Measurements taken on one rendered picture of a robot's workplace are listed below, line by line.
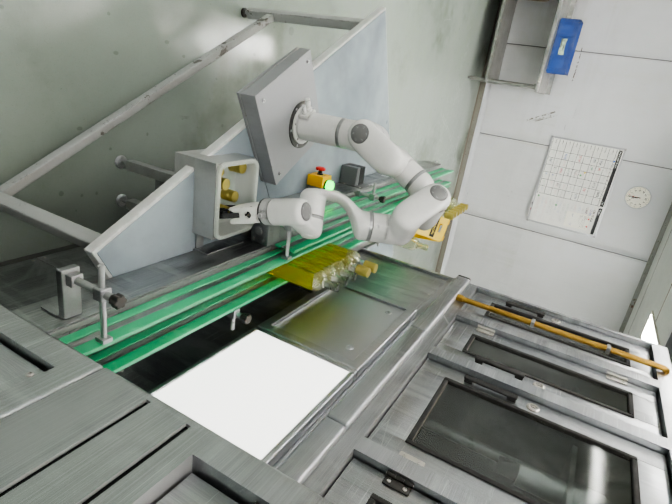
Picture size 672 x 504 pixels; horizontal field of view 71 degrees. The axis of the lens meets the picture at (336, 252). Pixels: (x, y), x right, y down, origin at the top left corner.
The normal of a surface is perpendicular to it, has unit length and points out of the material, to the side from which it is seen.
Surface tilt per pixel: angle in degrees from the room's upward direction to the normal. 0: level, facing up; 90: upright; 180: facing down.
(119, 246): 0
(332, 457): 90
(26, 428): 90
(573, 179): 90
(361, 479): 90
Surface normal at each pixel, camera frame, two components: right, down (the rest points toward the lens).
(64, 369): 0.15, -0.92
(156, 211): 0.86, 0.30
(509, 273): -0.49, 0.25
